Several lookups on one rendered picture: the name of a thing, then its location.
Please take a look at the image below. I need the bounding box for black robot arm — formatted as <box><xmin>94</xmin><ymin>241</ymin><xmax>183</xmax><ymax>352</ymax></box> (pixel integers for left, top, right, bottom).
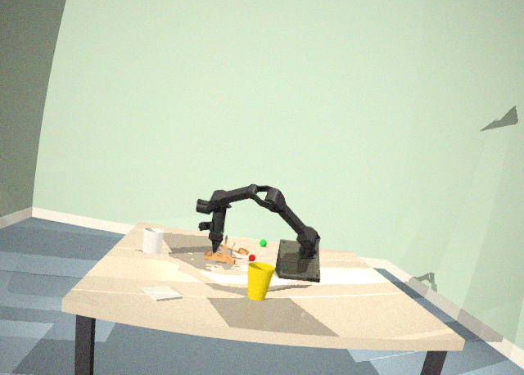
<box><xmin>196</xmin><ymin>184</ymin><xmax>321</xmax><ymax>259</ymax></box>

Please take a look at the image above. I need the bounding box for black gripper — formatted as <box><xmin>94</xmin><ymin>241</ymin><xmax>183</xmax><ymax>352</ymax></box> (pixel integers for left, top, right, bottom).
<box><xmin>209</xmin><ymin>216</ymin><xmax>225</xmax><ymax>253</ymax></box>

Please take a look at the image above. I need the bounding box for white cup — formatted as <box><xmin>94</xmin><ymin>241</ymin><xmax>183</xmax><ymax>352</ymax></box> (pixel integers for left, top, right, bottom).
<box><xmin>142</xmin><ymin>228</ymin><xmax>164</xmax><ymax>255</ymax></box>

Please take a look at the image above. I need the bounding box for yellow cup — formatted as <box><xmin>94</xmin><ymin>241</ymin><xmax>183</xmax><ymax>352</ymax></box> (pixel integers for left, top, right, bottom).
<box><xmin>247</xmin><ymin>262</ymin><xmax>275</xmax><ymax>300</ymax></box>

